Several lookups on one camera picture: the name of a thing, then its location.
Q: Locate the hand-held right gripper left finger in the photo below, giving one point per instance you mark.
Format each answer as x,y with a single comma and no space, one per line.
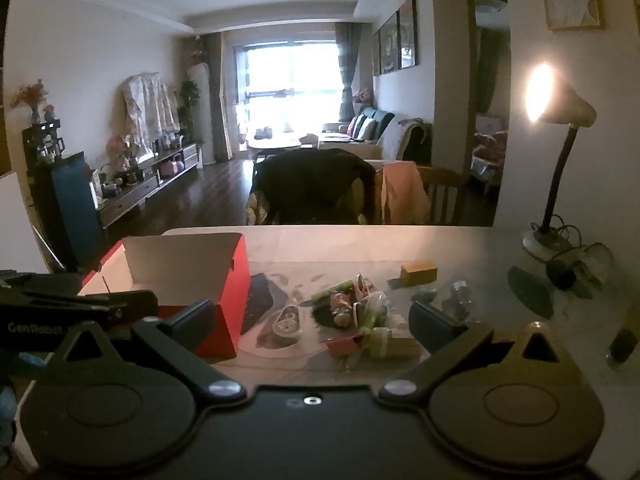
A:
192,321

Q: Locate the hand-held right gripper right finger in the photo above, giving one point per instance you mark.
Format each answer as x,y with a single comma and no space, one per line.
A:
429,325

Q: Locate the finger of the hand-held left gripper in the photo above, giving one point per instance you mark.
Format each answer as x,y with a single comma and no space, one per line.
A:
125,307

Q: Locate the large pale wooden block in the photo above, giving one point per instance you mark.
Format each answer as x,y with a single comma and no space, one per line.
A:
402,346

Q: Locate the red cardboard box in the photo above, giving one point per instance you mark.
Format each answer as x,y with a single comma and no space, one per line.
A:
180,270

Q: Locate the small yellow wooden block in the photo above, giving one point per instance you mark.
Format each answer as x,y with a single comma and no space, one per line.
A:
419,273

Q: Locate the green white ribbon roll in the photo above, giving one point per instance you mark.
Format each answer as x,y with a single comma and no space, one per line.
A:
379,342

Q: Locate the dark patterned pouch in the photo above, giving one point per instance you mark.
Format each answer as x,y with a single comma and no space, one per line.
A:
260,300

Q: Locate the red paper piece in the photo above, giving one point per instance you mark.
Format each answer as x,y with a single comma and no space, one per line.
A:
345,346

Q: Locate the red horse toy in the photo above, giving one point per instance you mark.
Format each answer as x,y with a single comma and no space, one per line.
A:
341,307

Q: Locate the green plastic stick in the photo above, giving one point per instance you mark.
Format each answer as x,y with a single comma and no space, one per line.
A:
332,289

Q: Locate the black cabinet with blue panel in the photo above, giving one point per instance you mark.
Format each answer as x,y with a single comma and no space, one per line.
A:
70,200

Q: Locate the low grey tv cabinet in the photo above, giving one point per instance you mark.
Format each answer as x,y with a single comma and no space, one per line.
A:
150,180

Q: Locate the wooden chair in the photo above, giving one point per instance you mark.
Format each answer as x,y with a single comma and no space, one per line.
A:
445,195

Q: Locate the pink flower arrangement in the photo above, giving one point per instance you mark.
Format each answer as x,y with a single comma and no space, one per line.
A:
120,152

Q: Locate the black jacket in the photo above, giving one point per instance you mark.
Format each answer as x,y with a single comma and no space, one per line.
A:
310,185

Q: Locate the dark small bottle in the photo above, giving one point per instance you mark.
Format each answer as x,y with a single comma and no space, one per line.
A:
622,346

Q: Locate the oval coffee table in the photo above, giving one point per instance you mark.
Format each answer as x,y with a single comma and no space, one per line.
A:
280,142

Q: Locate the light sofa with cushions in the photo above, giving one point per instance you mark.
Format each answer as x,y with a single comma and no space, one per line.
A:
370,132

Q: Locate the cloth covered television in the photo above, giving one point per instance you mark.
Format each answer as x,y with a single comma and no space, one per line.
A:
150,105

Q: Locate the tall green plant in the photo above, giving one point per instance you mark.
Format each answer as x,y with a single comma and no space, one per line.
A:
187,105

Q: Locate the white standing air conditioner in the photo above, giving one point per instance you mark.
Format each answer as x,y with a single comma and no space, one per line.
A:
201,100

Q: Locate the grey curtain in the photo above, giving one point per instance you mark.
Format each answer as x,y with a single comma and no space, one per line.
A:
219,95
347,67

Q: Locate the vase with dried flowers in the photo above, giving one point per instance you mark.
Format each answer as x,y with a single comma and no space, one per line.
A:
31,97

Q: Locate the large bright window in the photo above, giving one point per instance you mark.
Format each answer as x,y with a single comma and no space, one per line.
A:
290,90

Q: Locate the beige desk lamp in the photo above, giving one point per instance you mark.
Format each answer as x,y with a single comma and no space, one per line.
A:
560,105

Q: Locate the dark framed wall painting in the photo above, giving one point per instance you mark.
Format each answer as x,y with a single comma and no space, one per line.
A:
376,52
389,42
408,32

